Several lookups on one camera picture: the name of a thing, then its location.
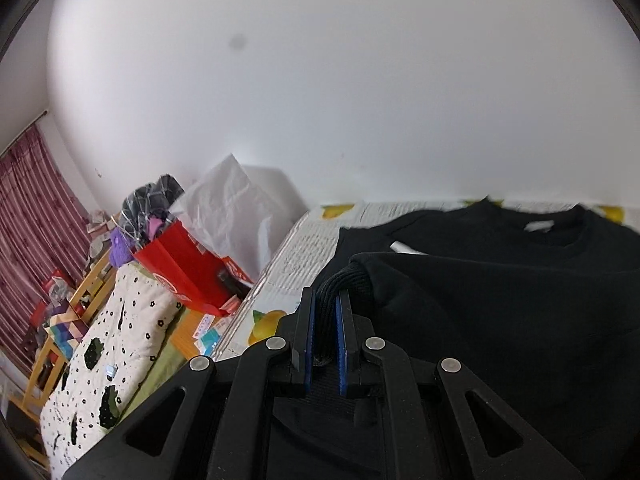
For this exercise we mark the maroon striped curtain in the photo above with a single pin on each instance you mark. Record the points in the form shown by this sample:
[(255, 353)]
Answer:
[(43, 229)]

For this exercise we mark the fruit print tablecloth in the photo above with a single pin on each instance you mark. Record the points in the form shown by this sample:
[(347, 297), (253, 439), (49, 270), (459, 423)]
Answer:
[(305, 251)]

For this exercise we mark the white black dotted quilt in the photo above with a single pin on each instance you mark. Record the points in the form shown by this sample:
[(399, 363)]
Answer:
[(107, 368)]

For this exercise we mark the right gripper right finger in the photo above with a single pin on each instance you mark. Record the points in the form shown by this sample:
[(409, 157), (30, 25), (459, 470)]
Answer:
[(352, 360)]

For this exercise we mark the black sweatshirt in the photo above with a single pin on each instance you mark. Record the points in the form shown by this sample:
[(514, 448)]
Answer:
[(544, 308)]

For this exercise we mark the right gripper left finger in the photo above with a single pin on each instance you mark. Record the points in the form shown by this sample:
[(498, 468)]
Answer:
[(302, 359)]

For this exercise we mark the plaid grey cloth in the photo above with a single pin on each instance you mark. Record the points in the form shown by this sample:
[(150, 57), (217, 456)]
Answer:
[(146, 212)]

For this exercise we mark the blue white medicine boxes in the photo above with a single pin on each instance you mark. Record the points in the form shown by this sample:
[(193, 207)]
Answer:
[(209, 332)]

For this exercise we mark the wooden nightstand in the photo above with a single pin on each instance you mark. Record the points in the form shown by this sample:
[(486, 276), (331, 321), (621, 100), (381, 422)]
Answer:
[(191, 325)]

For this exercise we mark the purple plush item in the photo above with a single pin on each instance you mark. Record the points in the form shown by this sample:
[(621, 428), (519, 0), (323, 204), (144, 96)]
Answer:
[(120, 252)]

